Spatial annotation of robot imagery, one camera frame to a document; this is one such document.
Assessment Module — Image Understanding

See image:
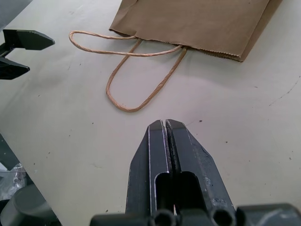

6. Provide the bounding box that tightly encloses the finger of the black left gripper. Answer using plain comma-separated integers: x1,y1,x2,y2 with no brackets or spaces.
0,57,31,81
0,29,56,58

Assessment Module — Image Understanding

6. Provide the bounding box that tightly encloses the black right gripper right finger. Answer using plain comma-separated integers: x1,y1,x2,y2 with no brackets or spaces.
165,119,237,214

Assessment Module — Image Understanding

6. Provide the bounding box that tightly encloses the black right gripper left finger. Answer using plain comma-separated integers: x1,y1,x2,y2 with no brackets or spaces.
125,119,175,215

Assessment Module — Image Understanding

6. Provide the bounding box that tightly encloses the crumpled clear plastic wrap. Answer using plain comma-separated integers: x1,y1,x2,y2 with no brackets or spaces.
0,164,27,201

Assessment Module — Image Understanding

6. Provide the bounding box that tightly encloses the brown paper bag with handles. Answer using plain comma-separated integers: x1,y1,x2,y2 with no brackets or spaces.
69,0,284,113

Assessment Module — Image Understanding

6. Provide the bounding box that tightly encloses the grey rounded robot body part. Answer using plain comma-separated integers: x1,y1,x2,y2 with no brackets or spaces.
0,184,56,226

